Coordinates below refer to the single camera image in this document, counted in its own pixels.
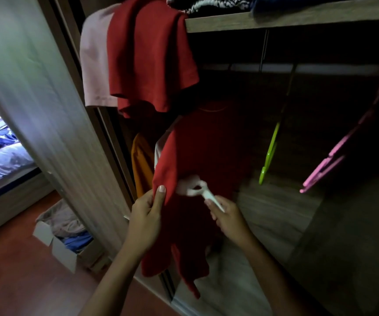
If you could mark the green plastic hanger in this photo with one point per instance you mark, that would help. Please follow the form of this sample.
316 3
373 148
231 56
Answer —
268 157

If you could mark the person's right forearm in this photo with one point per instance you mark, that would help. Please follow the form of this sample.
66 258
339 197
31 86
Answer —
275 279

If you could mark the orange shirt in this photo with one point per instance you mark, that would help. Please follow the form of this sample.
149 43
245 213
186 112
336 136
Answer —
141 161

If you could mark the black white patterned clothes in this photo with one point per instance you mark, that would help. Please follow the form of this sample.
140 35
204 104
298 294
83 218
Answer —
209 4

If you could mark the wooden bed frame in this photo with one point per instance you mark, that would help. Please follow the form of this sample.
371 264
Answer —
12 207

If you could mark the red polo shirt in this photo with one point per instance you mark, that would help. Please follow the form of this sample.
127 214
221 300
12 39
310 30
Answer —
150 55

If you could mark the pink polo shirt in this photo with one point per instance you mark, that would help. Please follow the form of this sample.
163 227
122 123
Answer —
95 62

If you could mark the person's left forearm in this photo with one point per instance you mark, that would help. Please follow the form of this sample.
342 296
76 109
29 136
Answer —
113 286

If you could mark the cardboard box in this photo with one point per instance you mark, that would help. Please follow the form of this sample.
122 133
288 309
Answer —
62 256

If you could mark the person's left hand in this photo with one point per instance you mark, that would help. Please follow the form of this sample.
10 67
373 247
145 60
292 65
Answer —
143 223

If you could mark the person's right hand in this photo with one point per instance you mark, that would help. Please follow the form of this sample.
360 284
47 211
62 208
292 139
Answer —
230 220

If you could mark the blue jeans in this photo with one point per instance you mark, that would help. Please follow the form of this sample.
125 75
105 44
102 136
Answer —
291 3

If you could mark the blue star bedding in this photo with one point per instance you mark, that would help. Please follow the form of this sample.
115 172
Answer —
5 157

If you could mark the pink plastic hanger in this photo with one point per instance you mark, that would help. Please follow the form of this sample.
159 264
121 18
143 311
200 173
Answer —
324 167

